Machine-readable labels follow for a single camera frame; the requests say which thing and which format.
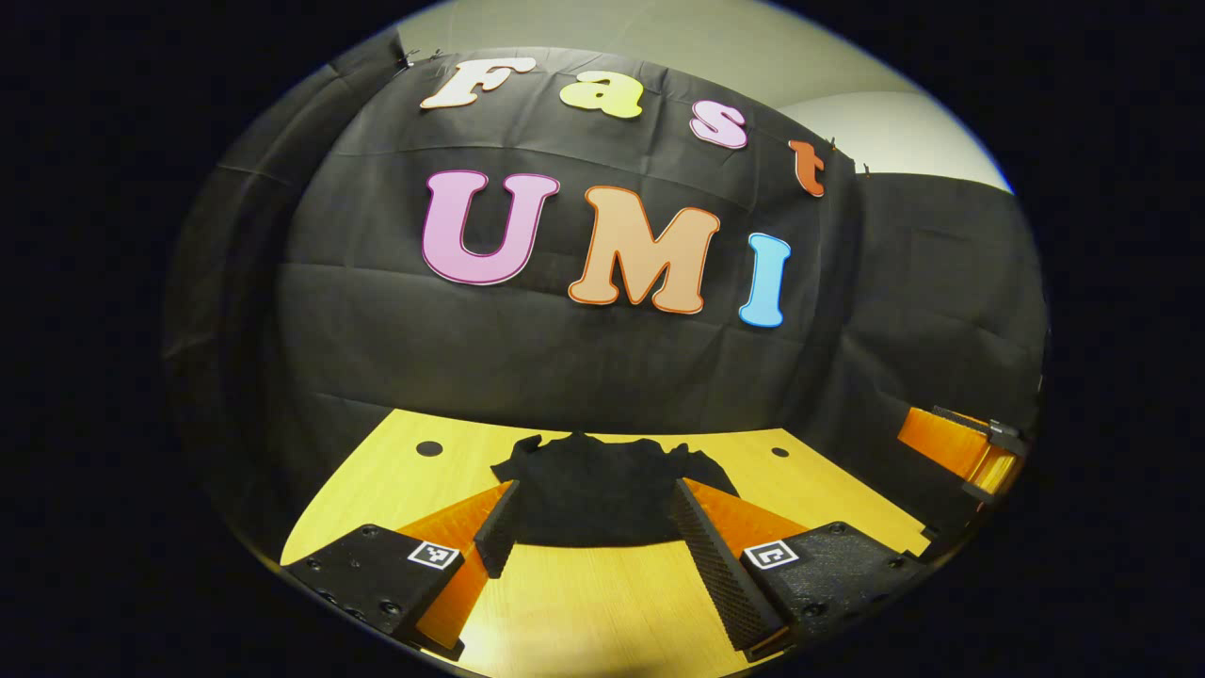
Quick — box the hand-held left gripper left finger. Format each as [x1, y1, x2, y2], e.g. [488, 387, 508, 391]
[281, 480, 522, 662]

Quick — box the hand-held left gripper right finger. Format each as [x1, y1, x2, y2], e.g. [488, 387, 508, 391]
[670, 477, 935, 662]

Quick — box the black shirt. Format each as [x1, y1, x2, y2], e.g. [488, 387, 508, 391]
[491, 431, 742, 550]

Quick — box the black backdrop cloth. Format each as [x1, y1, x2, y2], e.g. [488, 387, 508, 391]
[160, 33, 1049, 566]

